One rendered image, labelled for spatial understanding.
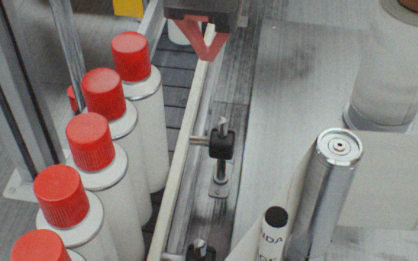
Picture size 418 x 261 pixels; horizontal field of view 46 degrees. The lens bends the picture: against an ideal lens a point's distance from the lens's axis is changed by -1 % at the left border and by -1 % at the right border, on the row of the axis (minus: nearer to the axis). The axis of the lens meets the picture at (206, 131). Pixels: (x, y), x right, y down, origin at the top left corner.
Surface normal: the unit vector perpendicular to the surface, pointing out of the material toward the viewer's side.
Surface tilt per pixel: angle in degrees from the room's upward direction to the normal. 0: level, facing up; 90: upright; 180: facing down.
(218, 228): 0
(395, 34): 90
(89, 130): 3
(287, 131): 0
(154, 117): 90
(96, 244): 90
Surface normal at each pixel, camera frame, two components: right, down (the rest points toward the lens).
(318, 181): -0.68, 0.55
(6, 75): -0.15, 0.74
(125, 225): 0.73, 0.51
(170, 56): 0.00, -0.66
